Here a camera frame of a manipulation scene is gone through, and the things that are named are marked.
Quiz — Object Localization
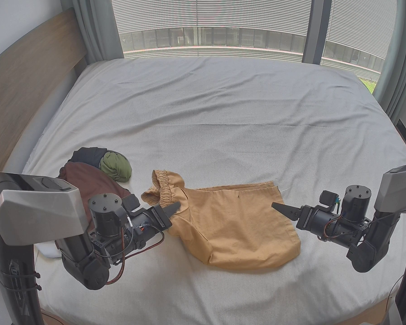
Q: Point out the grey-green curtain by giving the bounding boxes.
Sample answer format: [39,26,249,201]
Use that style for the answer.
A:
[58,0,124,65]
[372,0,406,124]

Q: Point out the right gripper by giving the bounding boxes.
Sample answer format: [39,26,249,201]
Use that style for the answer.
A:
[296,206,332,239]

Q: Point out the bed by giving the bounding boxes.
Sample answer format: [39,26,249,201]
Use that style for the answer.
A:
[0,8,406,325]

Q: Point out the tan shorts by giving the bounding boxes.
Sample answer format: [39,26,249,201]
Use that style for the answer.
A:
[141,169,301,270]

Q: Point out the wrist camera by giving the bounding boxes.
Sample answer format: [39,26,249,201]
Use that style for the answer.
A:
[122,194,139,212]
[320,190,340,212]

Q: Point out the green garment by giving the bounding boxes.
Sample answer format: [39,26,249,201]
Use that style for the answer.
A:
[100,150,132,183]

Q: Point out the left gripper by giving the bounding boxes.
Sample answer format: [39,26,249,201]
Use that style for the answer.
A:
[130,201,182,241]

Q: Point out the window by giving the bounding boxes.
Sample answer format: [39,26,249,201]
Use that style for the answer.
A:
[108,0,398,80]

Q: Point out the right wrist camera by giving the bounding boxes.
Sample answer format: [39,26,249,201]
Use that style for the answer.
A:
[320,190,340,212]

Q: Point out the black garment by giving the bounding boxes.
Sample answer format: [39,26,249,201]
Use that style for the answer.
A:
[71,147,105,168]

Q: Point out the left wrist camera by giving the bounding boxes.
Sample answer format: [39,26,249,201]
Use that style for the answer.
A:
[122,194,139,212]

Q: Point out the white garment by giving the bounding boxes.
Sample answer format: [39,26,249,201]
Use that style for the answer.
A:
[37,241,63,259]

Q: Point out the brown garment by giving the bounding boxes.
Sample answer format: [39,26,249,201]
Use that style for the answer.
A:
[58,162,132,216]

